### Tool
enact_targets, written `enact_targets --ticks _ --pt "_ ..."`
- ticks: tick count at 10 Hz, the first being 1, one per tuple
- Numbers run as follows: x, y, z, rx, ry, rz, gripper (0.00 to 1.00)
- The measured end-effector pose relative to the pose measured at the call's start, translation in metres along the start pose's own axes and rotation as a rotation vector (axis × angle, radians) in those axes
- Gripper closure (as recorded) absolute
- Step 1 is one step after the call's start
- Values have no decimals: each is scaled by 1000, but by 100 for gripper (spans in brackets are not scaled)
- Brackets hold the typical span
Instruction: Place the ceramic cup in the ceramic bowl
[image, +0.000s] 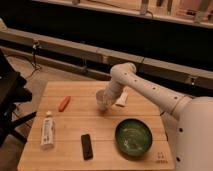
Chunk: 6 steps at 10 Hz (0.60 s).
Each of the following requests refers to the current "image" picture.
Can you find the white ceramic cup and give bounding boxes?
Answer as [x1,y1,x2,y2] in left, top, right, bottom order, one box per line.
[96,89,107,111]

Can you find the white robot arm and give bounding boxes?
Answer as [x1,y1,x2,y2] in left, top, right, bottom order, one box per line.
[103,63,213,171]

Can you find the green ceramic bowl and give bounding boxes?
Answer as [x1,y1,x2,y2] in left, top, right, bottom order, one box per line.
[115,118,153,157]

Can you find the small white packet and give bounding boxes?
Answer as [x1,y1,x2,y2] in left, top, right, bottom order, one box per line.
[116,90,128,107]

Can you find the black remote control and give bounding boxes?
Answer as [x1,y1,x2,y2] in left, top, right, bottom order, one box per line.
[81,134,93,160]

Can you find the white tube with cap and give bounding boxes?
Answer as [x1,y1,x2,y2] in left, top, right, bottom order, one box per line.
[41,111,55,149]

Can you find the black chair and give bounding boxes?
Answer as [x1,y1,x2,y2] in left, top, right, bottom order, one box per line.
[0,49,36,147]

